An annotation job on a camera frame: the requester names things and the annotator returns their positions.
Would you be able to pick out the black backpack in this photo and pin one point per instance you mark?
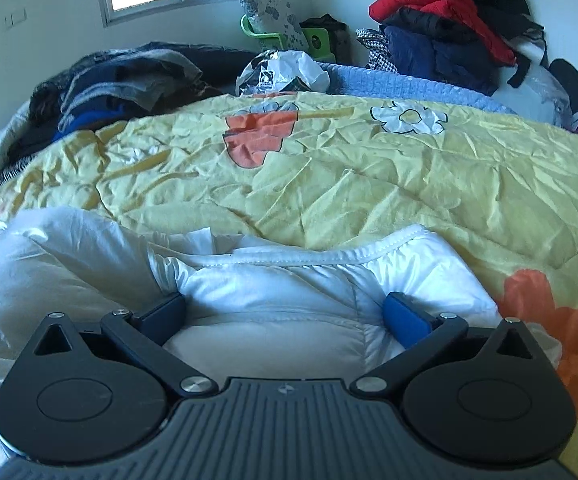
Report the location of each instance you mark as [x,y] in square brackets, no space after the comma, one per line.
[571,82]

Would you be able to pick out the pile of dark clothes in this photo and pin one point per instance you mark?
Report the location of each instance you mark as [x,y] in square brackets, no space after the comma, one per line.
[134,75]

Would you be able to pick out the white puffer jacket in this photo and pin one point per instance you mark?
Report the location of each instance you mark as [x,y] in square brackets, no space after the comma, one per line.
[269,290]

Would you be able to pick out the green plastic chair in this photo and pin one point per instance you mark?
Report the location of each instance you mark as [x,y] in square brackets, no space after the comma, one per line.
[316,40]

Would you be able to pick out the grey plastic bag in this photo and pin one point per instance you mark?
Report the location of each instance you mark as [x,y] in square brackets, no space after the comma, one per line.
[534,95]

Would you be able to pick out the grey flower print pillow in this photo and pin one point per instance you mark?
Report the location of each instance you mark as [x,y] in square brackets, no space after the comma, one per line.
[271,15]

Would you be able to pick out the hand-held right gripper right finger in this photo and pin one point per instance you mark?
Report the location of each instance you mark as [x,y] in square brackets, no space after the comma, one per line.
[404,317]

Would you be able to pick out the yellow printed blanket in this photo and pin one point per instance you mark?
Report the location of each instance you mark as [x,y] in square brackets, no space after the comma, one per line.
[369,180]

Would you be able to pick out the black and white checkered cloth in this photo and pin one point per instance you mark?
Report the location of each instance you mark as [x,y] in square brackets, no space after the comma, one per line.
[374,50]

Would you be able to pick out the light blue blanket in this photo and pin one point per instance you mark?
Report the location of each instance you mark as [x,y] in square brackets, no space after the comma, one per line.
[409,85]

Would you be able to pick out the blue garment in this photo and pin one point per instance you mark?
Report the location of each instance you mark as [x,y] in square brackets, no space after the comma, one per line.
[86,120]

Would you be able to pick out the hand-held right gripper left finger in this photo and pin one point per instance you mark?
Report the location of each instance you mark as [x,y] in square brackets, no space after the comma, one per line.
[161,312]

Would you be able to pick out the navy puffer jacket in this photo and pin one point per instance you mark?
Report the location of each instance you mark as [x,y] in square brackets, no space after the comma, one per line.
[434,55]

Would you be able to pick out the wall switch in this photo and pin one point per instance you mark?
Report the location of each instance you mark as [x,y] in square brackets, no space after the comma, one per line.
[15,17]

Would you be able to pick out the white plastic bag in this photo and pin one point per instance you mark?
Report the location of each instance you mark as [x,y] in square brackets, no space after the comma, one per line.
[289,72]

